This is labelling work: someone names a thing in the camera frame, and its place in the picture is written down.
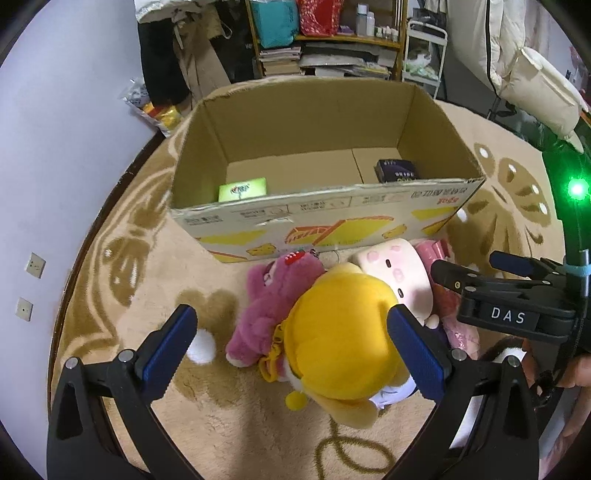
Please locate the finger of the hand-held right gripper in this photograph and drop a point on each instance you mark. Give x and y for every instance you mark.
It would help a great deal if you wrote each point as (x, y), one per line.
(508, 262)
(455, 276)

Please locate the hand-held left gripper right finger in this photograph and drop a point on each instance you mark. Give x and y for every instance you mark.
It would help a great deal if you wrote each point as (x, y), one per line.
(415, 355)

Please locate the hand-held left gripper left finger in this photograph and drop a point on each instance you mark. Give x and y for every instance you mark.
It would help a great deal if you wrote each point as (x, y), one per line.
(168, 355)

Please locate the pink ruffled soft cloth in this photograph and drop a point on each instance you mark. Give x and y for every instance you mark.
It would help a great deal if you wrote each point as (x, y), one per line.
(429, 251)

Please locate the yellow-haired plush doll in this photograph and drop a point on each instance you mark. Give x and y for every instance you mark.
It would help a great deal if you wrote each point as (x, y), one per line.
(341, 337)

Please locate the pink bear plush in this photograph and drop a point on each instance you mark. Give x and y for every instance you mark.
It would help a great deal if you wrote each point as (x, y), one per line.
(265, 314)

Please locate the cardboard box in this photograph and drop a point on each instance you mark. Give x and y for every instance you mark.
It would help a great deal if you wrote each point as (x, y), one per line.
(323, 217)

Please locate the white and green soft bundle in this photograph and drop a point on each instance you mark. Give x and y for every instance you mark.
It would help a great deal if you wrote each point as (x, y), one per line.
(420, 60)

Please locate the person's right hand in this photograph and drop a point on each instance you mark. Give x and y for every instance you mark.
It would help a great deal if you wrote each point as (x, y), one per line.
(577, 371)

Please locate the beige patterned rug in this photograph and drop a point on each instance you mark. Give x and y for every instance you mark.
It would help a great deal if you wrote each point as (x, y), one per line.
(240, 415)

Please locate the dark blue packet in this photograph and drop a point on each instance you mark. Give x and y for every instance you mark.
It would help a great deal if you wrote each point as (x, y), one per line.
(397, 170)

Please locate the green packet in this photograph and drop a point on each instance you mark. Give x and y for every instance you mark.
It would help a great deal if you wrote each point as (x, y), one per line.
(242, 189)

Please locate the white metal cart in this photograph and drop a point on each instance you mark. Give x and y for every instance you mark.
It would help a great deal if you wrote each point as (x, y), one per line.
(441, 34)

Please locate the pile of books and papers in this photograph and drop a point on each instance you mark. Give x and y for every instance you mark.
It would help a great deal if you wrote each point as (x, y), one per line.
(346, 62)

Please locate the clear plastic bag of items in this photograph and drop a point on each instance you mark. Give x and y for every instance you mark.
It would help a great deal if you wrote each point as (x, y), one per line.
(147, 104)

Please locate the wooden shelf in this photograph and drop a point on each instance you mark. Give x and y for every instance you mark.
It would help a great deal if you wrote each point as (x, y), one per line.
(346, 39)

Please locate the tall white bottle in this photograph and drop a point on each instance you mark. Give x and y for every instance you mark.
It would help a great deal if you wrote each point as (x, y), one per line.
(362, 21)
(371, 25)

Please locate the small purple box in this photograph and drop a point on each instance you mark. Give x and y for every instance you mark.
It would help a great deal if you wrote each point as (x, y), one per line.
(347, 30)

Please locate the stack of books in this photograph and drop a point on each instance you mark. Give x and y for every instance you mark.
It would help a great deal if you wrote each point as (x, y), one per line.
(279, 62)

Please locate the red patterned bag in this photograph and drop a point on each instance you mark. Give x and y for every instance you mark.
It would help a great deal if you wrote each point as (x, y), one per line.
(318, 16)

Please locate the black coat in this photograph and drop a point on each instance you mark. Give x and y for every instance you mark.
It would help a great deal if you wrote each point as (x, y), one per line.
(159, 60)

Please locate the teal bag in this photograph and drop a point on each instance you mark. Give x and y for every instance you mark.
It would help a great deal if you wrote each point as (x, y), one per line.
(274, 23)

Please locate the beige trench coat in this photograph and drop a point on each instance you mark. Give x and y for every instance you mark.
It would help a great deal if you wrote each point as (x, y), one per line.
(198, 46)

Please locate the black hanging garment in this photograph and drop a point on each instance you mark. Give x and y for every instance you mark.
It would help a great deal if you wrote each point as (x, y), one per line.
(235, 46)

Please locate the white puffer jacket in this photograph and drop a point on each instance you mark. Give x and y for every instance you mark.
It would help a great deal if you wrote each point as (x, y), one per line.
(154, 10)

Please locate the white wall socket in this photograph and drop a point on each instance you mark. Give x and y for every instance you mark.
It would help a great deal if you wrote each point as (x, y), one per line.
(35, 265)
(24, 309)

